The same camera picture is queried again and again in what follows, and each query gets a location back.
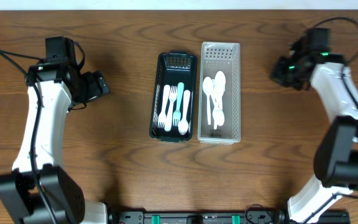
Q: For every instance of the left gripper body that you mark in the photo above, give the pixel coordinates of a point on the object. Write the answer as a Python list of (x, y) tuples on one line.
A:
[(97, 84)]

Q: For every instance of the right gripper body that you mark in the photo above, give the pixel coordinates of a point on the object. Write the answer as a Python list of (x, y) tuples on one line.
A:
[(289, 74)]

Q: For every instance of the white spoon crossing sideways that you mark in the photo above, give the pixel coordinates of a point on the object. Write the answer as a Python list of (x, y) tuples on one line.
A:
[(220, 80)]

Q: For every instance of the clear plastic basket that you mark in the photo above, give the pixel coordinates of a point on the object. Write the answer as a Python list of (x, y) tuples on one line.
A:
[(225, 57)]

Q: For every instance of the white plastic fork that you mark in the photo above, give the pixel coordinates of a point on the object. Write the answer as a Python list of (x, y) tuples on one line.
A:
[(162, 116), (172, 98), (177, 113)]

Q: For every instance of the black plastic basket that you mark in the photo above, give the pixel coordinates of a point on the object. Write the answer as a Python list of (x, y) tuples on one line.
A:
[(172, 68)]

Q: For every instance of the white plastic spoon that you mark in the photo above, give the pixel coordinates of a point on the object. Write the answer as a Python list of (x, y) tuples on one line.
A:
[(183, 124)]

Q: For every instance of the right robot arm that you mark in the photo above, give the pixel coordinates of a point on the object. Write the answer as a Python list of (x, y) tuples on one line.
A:
[(335, 163)]

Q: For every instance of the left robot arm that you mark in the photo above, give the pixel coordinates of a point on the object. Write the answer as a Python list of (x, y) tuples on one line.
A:
[(38, 190)]

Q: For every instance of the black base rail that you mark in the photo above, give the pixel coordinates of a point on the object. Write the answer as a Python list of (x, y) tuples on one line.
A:
[(249, 217)]

